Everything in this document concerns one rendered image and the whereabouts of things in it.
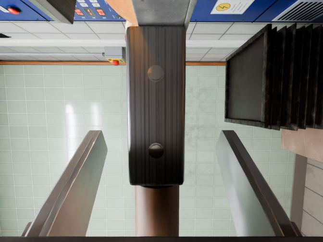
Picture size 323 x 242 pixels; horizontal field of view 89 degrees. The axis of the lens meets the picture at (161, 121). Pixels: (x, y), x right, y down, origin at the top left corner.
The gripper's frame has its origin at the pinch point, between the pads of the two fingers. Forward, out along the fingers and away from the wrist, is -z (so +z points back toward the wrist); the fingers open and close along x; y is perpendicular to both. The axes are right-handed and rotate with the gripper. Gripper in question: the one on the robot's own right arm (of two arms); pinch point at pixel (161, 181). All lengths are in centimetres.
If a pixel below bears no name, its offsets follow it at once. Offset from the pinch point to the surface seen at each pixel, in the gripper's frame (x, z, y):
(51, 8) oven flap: 21.1, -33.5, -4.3
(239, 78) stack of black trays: -29, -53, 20
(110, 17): 18, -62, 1
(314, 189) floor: -119, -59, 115
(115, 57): 26, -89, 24
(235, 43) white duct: -38, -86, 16
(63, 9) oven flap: 20.0, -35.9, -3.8
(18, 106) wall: 112, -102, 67
